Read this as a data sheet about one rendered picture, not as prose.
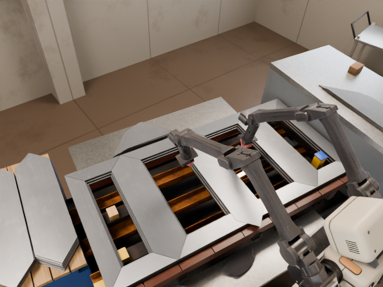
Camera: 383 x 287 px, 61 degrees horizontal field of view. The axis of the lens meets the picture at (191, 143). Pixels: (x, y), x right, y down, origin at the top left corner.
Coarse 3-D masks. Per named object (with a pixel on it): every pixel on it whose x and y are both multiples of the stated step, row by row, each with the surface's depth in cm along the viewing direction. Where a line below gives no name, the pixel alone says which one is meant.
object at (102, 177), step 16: (240, 128) 217; (256, 144) 206; (144, 160) 193; (272, 160) 197; (112, 176) 184; (288, 176) 188; (160, 192) 177; (96, 208) 169; (128, 208) 170; (224, 208) 172; (112, 240) 158; (144, 240) 158; (160, 272) 149
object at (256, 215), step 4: (260, 208) 171; (252, 212) 169; (256, 212) 169; (260, 212) 169; (244, 216) 167; (248, 216) 167; (252, 216) 167; (256, 216) 167; (260, 216) 167; (240, 220) 165; (244, 220) 165; (248, 220) 165; (252, 220) 166; (256, 220) 166
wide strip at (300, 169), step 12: (264, 132) 213; (276, 132) 213; (264, 144) 205; (276, 144) 205; (288, 144) 206; (276, 156) 198; (288, 156) 198; (300, 156) 199; (288, 168) 192; (300, 168) 192; (312, 168) 192; (300, 180) 186; (312, 180) 186
